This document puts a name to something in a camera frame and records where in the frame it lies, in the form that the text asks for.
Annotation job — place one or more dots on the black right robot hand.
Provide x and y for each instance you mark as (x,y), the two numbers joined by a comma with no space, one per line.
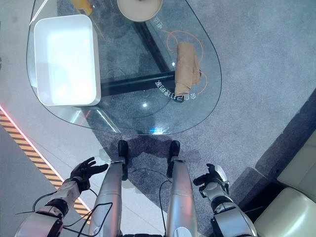
(210,176)

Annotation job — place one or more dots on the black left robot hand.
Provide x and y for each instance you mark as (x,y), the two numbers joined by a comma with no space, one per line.
(84,170)

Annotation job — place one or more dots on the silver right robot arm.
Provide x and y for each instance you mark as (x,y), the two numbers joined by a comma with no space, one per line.
(228,212)

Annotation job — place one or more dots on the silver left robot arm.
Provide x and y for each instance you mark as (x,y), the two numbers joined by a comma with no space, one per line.
(48,207)

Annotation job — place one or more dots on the white rectangular basket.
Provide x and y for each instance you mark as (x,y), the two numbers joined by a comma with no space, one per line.
(66,59)

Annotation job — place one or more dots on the tan folded cloth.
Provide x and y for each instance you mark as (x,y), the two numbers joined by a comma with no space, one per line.
(186,66)

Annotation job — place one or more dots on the silver left robot leg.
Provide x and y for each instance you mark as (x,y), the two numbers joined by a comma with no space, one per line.
(111,195)

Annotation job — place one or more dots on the silver robot leg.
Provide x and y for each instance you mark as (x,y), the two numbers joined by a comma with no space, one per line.
(179,197)
(111,195)

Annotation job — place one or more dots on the silver right robot leg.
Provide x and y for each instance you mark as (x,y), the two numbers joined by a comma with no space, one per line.
(179,197)

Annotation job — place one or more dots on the orange black striped floor tape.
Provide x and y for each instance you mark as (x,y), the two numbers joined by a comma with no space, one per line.
(37,160)

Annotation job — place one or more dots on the cream leather sofa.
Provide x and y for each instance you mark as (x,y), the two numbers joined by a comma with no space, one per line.
(290,197)

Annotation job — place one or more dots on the orange object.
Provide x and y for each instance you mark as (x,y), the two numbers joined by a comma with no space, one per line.
(82,6)

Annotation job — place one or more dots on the round beige container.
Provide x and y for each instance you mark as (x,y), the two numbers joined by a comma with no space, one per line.
(138,9)

